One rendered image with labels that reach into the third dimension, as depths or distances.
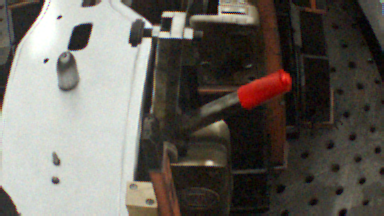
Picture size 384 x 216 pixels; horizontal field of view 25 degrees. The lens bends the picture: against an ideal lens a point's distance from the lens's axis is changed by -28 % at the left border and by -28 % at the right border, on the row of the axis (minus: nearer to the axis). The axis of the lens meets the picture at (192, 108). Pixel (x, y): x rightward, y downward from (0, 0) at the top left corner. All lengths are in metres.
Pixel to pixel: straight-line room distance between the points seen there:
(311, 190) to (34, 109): 0.47
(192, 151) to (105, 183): 0.11
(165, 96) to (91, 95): 0.21
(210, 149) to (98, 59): 0.23
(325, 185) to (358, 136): 0.11
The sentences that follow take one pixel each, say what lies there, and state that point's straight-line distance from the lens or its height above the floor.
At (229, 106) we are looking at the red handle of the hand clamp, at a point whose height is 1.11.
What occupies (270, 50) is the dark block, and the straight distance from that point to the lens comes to 1.31.
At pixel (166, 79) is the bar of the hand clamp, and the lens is 1.00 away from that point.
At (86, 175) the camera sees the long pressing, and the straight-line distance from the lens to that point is 1.14.
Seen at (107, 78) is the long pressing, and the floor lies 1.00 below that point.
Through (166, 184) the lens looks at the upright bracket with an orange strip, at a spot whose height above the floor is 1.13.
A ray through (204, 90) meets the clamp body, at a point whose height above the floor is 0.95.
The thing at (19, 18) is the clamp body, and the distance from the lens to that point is 1.54.
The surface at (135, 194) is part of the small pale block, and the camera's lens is 1.04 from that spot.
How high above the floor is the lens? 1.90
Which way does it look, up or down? 50 degrees down
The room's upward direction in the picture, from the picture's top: 8 degrees counter-clockwise
